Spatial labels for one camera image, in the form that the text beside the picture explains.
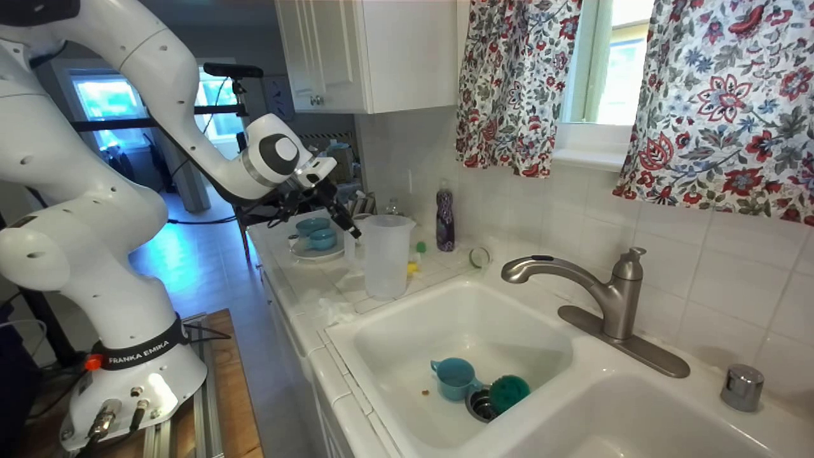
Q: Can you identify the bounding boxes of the translucent plastic jug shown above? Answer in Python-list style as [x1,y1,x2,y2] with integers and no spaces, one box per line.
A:
[344,215,415,300]

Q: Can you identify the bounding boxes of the floral curtain left panel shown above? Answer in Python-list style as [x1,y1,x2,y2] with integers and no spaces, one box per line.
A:
[454,0,581,178]

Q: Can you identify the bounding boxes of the floral curtain panel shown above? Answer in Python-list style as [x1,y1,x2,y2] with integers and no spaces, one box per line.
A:
[616,0,814,226]
[454,0,581,178]

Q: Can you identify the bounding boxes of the yellow sponge in bag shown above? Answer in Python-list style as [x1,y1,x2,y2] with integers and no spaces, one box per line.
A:
[406,260,423,281]

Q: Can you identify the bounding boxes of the white double kitchen sink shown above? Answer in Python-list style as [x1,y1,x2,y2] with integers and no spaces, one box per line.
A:
[327,281,814,458]

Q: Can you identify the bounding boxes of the white upper cabinet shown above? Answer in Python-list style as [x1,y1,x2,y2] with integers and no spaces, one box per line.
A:
[275,0,459,114]

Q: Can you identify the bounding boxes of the floral curtain right panel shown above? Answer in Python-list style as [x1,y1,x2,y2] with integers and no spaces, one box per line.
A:
[616,0,814,226]

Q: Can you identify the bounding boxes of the purple dish soap bottle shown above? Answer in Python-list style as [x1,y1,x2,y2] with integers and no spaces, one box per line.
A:
[434,189,454,253]

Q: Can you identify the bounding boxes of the stacked teal bowls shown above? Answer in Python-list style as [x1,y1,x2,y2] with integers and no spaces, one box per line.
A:
[290,217,340,258]

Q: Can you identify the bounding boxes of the metal sink plug cap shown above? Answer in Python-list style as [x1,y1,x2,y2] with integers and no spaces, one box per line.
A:
[719,363,762,412]

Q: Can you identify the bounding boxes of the teal cup in sink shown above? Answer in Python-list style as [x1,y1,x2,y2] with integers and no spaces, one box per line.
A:
[429,360,476,403]

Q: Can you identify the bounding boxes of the brushed metal faucet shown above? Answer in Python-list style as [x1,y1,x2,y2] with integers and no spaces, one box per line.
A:
[500,246,688,379]

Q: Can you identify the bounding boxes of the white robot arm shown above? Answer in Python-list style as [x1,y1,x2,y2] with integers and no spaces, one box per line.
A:
[0,0,349,452]

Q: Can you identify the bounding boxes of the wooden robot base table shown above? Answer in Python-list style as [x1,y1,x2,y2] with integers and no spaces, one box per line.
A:
[23,307,266,458]

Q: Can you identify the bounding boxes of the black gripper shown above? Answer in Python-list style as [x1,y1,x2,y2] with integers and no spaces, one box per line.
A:
[272,178,361,239]

